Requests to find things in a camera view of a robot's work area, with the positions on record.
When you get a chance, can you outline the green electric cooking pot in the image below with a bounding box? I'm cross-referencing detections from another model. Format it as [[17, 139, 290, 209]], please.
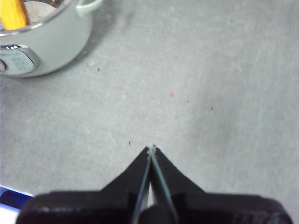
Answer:
[[0, 0, 103, 77]]

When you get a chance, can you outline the blue edge strip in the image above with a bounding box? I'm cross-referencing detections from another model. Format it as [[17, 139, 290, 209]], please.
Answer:
[[0, 185, 35, 207]]

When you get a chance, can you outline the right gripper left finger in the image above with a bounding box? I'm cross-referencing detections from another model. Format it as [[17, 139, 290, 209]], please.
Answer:
[[16, 146, 152, 224]]

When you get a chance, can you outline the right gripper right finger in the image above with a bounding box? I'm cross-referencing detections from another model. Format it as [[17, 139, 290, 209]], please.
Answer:
[[151, 147, 293, 224]]

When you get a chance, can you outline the yellow corn cob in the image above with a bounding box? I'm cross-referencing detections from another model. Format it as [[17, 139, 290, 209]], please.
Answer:
[[0, 0, 30, 31]]

